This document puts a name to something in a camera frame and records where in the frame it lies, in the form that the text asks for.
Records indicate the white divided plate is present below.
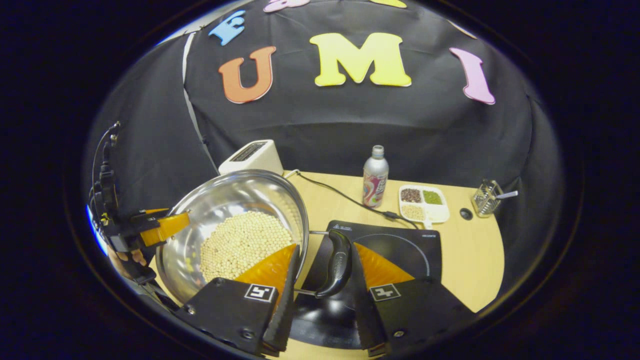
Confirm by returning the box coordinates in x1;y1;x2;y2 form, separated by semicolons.
398;185;451;229

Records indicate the white toaster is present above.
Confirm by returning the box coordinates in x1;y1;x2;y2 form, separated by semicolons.
218;139;284;176

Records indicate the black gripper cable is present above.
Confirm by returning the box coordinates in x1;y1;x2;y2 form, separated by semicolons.
91;121;122;211

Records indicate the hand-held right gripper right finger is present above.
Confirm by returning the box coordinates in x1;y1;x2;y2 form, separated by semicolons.
346;242;476;357

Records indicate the black induction cooktop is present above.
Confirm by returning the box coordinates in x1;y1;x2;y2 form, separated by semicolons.
290;220;443;350

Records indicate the stainless steel pot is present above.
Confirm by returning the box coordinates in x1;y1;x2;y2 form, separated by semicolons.
155;169;353;305

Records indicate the silver printed drink bottle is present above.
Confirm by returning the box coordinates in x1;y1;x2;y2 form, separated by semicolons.
362;145;390;209

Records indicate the pile of yellow soybeans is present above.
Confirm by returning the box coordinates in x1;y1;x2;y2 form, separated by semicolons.
199;210;296;283

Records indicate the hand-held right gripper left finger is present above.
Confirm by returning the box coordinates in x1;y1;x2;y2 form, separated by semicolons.
175;243;302;357

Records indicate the black power cable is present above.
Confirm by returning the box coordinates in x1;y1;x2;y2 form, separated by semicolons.
284;169;421;230

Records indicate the glass utensil holder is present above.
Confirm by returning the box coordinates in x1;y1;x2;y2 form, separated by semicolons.
472;180;503;218

